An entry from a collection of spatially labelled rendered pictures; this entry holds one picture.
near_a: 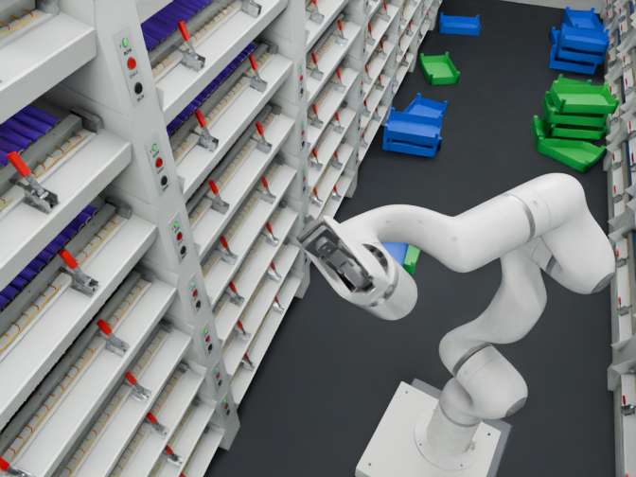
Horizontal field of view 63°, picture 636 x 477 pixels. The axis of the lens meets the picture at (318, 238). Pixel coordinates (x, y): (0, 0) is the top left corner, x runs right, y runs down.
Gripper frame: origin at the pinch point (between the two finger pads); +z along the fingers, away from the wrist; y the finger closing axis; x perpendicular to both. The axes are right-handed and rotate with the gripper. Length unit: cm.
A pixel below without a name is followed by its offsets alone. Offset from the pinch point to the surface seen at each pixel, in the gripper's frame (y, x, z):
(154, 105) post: 48, -10, -14
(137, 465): 18, -76, -61
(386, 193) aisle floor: 97, 20, -200
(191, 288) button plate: 38, -36, -50
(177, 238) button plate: 41, -28, -36
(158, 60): 61, -5, -18
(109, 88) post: 45.3, -11.3, -3.5
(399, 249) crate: 58, 6, -173
